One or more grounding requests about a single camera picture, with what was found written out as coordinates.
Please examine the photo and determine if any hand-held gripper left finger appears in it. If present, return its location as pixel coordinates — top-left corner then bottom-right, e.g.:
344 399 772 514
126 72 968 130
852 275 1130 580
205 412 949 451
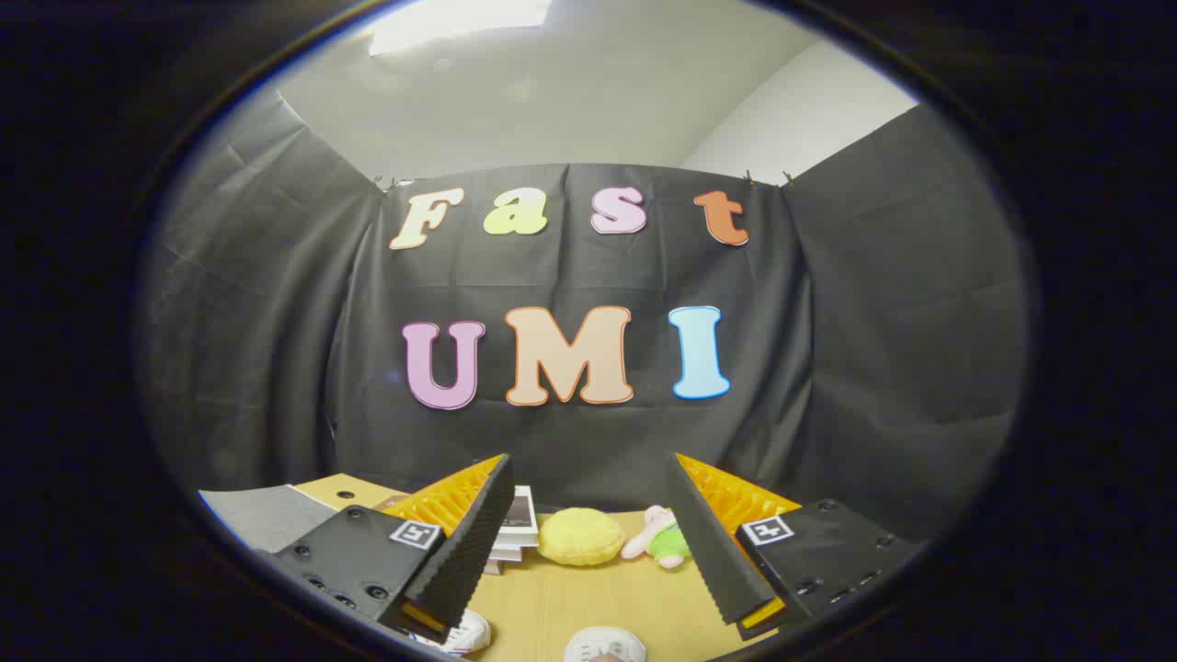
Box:
274 452 516 645

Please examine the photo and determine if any white book with portrait cover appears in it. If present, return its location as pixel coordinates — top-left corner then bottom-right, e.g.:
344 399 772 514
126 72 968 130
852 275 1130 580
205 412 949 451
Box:
501 485 540 543

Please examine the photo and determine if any pink and green plush toy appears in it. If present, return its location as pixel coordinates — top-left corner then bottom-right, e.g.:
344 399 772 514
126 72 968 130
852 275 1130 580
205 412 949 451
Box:
621 505 691 570

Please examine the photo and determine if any yellow round plush cushion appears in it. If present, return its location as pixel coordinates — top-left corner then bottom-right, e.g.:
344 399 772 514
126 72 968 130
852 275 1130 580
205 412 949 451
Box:
538 508 627 567

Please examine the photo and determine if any grey fabric storage box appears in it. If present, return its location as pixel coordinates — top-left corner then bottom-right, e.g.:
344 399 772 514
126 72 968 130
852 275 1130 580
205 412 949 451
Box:
198 485 341 554

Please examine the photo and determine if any ceiling light panel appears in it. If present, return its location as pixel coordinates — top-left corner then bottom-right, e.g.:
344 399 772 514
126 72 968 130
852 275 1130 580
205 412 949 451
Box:
368 0 554 57

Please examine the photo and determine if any white canvas shoe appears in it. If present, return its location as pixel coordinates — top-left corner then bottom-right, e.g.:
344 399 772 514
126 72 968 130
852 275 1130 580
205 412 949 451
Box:
409 609 493 656
563 626 647 662

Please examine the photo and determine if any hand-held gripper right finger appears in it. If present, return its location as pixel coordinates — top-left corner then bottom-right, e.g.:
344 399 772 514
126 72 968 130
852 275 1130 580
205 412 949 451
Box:
664 451 925 642

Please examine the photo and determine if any black backdrop cloth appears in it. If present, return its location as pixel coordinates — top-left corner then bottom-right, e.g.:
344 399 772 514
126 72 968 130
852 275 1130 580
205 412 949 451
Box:
138 87 1035 545

